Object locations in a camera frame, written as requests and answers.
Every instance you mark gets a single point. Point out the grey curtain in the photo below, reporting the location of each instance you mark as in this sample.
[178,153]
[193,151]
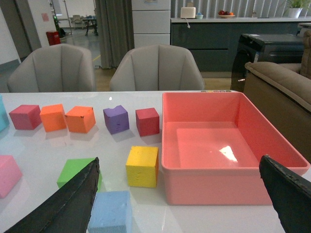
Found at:
[115,28]

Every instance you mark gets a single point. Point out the dark red foam block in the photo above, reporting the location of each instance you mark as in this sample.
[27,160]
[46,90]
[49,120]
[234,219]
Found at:
[147,121]

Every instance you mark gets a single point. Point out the yellow foam block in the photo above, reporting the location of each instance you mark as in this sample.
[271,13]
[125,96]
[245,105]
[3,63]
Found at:
[142,166]

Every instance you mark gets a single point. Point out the cyan foam block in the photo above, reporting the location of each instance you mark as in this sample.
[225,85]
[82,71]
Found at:
[4,121]

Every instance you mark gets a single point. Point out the teal small bowl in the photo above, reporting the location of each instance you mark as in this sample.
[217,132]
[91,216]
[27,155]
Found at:
[199,16]

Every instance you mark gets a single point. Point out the orange foam block right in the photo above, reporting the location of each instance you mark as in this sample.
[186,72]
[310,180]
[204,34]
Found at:
[80,119]

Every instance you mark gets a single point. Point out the white refrigerator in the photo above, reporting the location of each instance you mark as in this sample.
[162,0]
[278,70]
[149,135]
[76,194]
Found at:
[151,22]

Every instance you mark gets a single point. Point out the grey chair right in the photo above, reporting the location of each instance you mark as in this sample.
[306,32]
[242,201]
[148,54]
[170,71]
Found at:
[157,68]

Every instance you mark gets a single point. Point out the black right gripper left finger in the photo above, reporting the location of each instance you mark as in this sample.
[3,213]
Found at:
[68,210]

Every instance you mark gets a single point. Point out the pink plastic bin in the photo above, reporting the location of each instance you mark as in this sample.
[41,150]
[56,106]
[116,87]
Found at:
[212,143]

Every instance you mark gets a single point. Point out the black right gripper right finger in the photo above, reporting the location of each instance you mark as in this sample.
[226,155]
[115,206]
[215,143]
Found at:
[290,195]

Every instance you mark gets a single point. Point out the pink foam block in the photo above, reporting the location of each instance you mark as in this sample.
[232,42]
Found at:
[10,174]

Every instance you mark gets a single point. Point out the red fire extinguisher box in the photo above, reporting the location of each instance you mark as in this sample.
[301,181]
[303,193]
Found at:
[53,37]

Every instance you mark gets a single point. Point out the green foam block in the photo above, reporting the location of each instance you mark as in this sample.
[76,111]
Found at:
[73,170]

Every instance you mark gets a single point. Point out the white toaster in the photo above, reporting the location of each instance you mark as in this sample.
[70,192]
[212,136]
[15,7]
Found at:
[188,12]

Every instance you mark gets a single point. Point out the dark grey counter cabinet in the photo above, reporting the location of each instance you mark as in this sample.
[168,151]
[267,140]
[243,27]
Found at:
[214,41]

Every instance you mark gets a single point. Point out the potted plant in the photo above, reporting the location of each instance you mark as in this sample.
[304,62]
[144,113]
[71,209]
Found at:
[293,8]

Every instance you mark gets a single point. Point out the black appliance box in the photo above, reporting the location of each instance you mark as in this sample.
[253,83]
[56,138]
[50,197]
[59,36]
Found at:
[276,48]

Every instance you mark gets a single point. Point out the light blue foam block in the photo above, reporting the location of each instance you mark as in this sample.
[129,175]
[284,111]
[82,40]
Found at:
[111,213]

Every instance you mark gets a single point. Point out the fruit plate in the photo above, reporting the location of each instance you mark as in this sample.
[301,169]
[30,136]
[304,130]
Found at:
[225,14]

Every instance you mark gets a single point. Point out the grey chair left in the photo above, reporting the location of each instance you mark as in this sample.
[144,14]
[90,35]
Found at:
[57,68]

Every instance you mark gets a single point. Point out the grey chair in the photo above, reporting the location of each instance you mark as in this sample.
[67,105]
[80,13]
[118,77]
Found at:
[57,68]
[157,68]

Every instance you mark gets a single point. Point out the orange foam block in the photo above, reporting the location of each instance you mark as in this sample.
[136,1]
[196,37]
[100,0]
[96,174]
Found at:
[80,119]
[53,117]

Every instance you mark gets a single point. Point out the brown sofa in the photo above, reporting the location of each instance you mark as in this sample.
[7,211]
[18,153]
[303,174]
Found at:
[282,92]

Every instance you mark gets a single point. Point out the orange foam block left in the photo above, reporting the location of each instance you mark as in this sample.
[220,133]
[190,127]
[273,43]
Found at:
[53,117]

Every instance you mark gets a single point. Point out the purple foam block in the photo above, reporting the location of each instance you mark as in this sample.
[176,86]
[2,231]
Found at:
[116,119]

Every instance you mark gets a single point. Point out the magenta foam block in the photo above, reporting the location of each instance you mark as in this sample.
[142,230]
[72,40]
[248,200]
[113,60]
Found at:
[26,117]

